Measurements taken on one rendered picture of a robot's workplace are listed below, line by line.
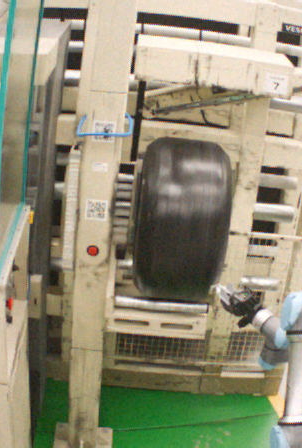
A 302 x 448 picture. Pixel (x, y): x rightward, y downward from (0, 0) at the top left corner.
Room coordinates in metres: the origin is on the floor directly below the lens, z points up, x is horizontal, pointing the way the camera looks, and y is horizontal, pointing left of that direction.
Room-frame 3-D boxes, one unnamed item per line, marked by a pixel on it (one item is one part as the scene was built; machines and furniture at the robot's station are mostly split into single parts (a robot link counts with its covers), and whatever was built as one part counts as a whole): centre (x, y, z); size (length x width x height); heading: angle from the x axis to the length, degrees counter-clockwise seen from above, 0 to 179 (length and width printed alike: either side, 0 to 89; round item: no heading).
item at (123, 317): (2.47, -0.06, 0.83); 0.36 x 0.09 x 0.06; 92
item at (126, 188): (2.98, 0.18, 1.05); 0.20 x 0.15 x 0.30; 92
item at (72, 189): (2.54, 0.28, 1.19); 0.05 x 0.04 x 0.48; 2
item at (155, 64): (2.91, -0.17, 1.71); 0.61 x 0.25 x 0.15; 92
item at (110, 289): (2.60, 0.12, 0.90); 0.40 x 0.03 x 0.10; 2
